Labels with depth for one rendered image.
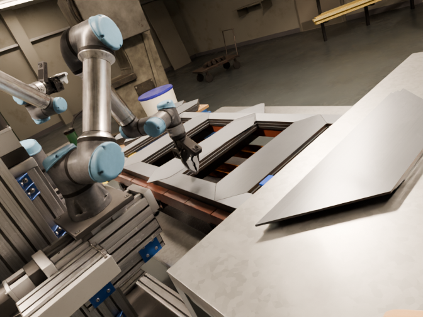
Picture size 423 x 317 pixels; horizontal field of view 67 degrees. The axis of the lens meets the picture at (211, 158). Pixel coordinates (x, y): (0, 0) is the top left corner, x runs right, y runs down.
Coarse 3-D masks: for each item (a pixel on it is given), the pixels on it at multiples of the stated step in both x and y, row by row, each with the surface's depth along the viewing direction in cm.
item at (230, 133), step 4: (224, 128) 188; (220, 132) 184; (224, 132) 182; (228, 132) 180; (232, 132) 178; (236, 132) 176; (240, 132) 174; (224, 136) 176; (228, 136) 174; (232, 136) 172
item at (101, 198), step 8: (88, 184) 105; (96, 184) 108; (80, 192) 103; (88, 192) 105; (96, 192) 106; (104, 192) 111; (72, 200) 104; (80, 200) 104; (88, 200) 104; (96, 200) 106; (104, 200) 108; (72, 208) 104; (80, 208) 105; (88, 208) 104; (96, 208) 105; (104, 208) 107; (72, 216) 105; (80, 216) 104; (88, 216) 105
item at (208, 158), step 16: (256, 128) 180; (272, 128) 173; (320, 128) 144; (144, 144) 225; (224, 144) 169; (304, 144) 138; (144, 160) 190; (208, 160) 163; (288, 160) 132; (144, 176) 169; (192, 176) 156; (224, 208) 120
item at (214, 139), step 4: (212, 136) 183; (216, 136) 181; (220, 136) 178; (204, 140) 182; (208, 140) 180; (212, 140) 178; (216, 140) 176; (220, 140) 174; (224, 140) 172; (216, 144) 171; (220, 144) 169
